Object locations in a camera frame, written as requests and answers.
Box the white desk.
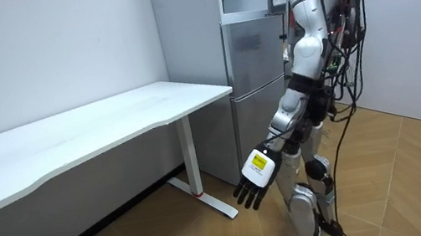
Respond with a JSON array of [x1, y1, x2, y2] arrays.
[[0, 69, 254, 236]]

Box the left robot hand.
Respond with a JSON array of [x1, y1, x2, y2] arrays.
[[225, 140, 292, 215]]

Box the robot legs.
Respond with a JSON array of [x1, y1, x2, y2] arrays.
[[261, 114, 347, 236]]

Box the grey fridge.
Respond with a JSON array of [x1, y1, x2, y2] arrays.
[[149, 0, 314, 195]]

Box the robot body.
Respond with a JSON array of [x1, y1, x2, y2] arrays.
[[279, 0, 390, 130]]

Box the black floor cable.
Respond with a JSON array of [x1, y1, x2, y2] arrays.
[[316, 99, 379, 236]]

